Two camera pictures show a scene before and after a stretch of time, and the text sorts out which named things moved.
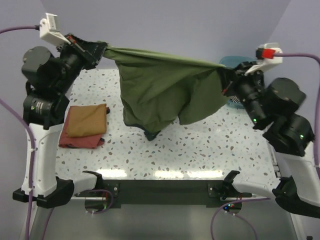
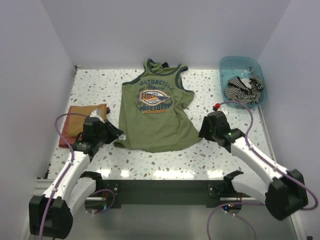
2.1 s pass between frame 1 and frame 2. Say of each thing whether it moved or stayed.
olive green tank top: moved
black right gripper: moved
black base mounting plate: stayed
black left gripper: moved
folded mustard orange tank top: stayed
